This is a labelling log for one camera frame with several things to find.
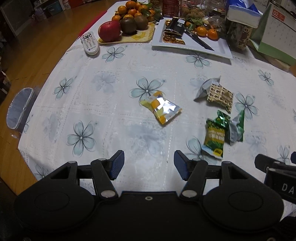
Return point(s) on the dark green foil snack packet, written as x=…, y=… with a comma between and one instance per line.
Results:
x=223, y=118

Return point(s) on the grey snack packet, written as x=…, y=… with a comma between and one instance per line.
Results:
x=203, y=89

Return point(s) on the white remote control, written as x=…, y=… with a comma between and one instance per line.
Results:
x=90, y=44

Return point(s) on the pile of mandarin oranges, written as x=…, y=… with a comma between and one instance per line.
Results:
x=129, y=5

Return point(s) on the green yellow snack packet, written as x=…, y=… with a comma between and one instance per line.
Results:
x=214, y=139

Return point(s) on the yellow silver snack packet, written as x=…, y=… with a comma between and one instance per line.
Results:
x=159, y=106

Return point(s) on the gold foil chocolate ingot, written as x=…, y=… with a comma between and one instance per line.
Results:
x=168, y=39
x=180, y=42

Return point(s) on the clear plastic container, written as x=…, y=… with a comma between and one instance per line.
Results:
x=216, y=22

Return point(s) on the white rectangular plate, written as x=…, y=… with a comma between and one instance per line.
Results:
x=219, y=49

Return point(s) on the red apple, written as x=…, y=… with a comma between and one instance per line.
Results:
x=109, y=31

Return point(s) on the silver green snack packet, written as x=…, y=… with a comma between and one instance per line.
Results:
x=235, y=129

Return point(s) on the blue plastic-wrapped stool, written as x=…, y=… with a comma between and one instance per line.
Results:
x=19, y=107

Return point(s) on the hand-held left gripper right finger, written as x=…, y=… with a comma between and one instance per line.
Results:
x=180, y=166

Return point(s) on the brown kiwi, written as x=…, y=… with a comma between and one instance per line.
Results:
x=128, y=25
x=141, y=22

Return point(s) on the black knife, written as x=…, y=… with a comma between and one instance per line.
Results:
x=198, y=39

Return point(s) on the black snack packet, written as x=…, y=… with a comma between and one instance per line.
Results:
x=174, y=26

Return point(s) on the white floral tablecloth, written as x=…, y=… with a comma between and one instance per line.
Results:
x=104, y=104

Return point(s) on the blue white tissue pack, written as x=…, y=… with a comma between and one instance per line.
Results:
x=242, y=14

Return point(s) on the brown patterned snack packet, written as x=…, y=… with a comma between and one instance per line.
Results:
x=219, y=97

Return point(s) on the single mandarin orange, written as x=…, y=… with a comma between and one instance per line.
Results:
x=201, y=31
x=212, y=34

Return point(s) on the camouflage pattern box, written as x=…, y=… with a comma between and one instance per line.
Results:
x=238, y=37

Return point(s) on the red can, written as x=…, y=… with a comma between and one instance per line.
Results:
x=170, y=7

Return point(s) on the desk calendar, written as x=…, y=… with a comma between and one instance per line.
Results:
x=282, y=30

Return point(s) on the yellow fruit tray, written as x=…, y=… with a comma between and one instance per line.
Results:
x=138, y=37

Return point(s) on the bag of walnuts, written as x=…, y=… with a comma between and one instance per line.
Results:
x=193, y=12

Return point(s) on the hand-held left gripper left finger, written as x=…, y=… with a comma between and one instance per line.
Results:
x=116, y=165

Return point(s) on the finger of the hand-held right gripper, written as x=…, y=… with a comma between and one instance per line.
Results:
x=263, y=160

